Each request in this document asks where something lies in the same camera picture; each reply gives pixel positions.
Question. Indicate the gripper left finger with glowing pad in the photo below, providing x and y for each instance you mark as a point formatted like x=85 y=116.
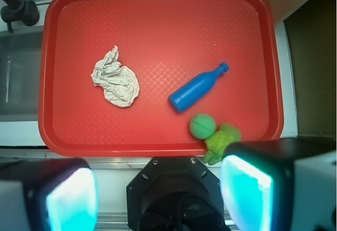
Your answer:
x=49 y=194

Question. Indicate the red plastic tray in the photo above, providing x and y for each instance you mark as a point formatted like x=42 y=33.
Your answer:
x=165 y=43

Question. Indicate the blue toy bottle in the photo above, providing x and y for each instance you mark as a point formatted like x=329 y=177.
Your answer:
x=191 y=92

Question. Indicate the green golf ball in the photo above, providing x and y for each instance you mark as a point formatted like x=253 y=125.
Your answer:
x=202 y=126

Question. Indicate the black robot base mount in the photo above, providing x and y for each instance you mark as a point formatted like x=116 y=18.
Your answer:
x=175 y=193

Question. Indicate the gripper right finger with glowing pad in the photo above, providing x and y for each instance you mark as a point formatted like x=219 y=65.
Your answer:
x=284 y=184

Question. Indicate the grey sink faucet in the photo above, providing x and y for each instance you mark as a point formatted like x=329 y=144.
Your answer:
x=19 y=11

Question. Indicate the green plush toy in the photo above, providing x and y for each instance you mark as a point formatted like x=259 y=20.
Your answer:
x=219 y=142

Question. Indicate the grey toy sink basin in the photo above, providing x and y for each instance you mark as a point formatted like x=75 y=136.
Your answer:
x=20 y=69

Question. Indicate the white paper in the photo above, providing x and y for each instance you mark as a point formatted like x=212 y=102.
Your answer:
x=119 y=83

